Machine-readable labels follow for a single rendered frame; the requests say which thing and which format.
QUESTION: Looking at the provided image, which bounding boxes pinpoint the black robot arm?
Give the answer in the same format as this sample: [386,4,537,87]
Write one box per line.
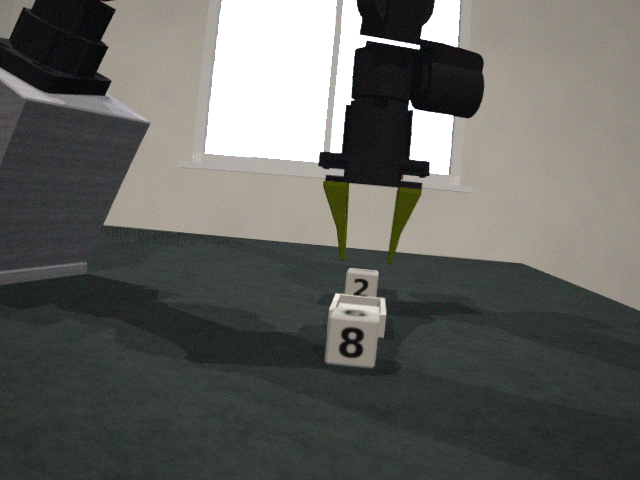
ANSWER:
[0,0,484,118]

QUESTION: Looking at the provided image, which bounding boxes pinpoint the white number cube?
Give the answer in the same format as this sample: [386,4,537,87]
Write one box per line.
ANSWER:
[344,268,378,297]
[325,307,379,368]

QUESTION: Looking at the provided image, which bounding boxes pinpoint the beige open-top tray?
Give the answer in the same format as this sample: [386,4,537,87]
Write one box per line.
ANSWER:
[328,294,386,338]

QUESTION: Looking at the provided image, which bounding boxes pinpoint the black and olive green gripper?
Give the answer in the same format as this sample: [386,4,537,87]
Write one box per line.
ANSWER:
[318,98,431,265]

